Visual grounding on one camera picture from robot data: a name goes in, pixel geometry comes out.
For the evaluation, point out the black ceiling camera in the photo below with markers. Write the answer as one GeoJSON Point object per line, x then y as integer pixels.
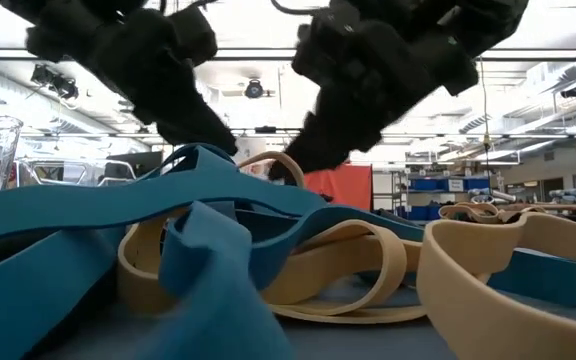
{"type": "Point", "coordinates": [254, 90]}

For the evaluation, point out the orange fabric panel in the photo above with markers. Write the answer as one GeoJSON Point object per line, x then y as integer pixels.
{"type": "Point", "coordinates": [343, 185]}

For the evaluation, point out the black monitor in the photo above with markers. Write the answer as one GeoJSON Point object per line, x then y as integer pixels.
{"type": "Point", "coordinates": [138, 162]}

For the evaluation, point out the black ceiling-mounted device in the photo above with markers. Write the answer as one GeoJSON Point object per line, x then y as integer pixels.
{"type": "Point", "coordinates": [60, 87]}

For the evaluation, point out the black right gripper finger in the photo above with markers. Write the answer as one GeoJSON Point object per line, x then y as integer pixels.
{"type": "Point", "coordinates": [370, 137]}
{"type": "Point", "coordinates": [318, 145]}

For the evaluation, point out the thin black frame beam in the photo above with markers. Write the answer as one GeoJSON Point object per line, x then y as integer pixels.
{"type": "Point", "coordinates": [418, 135]}

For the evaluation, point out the black overhead frame beam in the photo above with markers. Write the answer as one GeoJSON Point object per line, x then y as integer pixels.
{"type": "Point", "coordinates": [248, 53]}

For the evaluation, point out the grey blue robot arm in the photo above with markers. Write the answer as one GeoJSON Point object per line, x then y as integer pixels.
{"type": "Point", "coordinates": [570, 194]}
{"type": "Point", "coordinates": [493, 195]}

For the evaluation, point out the black ceiling speaker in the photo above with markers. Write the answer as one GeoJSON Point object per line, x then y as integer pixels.
{"type": "Point", "coordinates": [572, 91]}

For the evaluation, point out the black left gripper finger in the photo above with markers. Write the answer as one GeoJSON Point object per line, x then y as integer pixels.
{"type": "Point", "coordinates": [193, 127]}
{"type": "Point", "coordinates": [145, 114]}

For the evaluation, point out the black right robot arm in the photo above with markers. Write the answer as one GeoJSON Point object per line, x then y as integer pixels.
{"type": "Point", "coordinates": [493, 20]}

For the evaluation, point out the teal rubber band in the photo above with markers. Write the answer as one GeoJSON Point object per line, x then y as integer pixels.
{"type": "Point", "coordinates": [543, 280]}
{"type": "Point", "coordinates": [288, 250]}
{"type": "Point", "coordinates": [68, 210]}
{"type": "Point", "coordinates": [208, 280]}

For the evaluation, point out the shelf with blue bins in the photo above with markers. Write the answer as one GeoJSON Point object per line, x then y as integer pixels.
{"type": "Point", "coordinates": [433, 185]}

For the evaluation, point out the wooden workbench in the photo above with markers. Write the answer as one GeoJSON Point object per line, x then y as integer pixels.
{"type": "Point", "coordinates": [568, 206]}

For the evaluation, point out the blue table mat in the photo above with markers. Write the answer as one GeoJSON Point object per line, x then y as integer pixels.
{"type": "Point", "coordinates": [368, 345]}

